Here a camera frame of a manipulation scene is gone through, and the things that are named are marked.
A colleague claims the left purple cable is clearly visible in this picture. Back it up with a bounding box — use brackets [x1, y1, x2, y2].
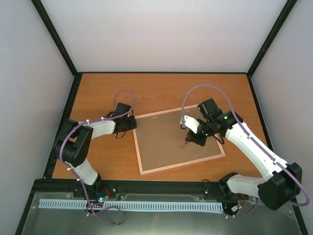
[59, 90, 137, 226]

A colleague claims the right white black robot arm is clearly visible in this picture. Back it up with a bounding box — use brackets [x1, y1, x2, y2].
[180, 99, 302, 211]

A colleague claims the pink wooden picture frame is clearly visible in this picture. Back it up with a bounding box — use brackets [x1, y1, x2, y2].
[132, 104, 226, 176]

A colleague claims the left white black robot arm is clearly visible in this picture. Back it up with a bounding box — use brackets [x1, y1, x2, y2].
[52, 102, 137, 197]

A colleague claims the light blue slotted cable duct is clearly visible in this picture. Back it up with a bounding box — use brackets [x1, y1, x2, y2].
[38, 199, 223, 213]

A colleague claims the black enclosure frame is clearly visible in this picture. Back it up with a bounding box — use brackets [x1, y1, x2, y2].
[14, 0, 309, 235]

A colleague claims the purple cable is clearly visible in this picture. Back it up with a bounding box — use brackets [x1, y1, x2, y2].
[59, 90, 137, 226]
[181, 84, 309, 219]

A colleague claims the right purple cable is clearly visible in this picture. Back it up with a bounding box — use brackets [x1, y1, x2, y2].
[181, 84, 309, 219]

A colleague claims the black mounting rail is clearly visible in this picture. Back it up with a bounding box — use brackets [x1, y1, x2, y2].
[31, 179, 249, 201]

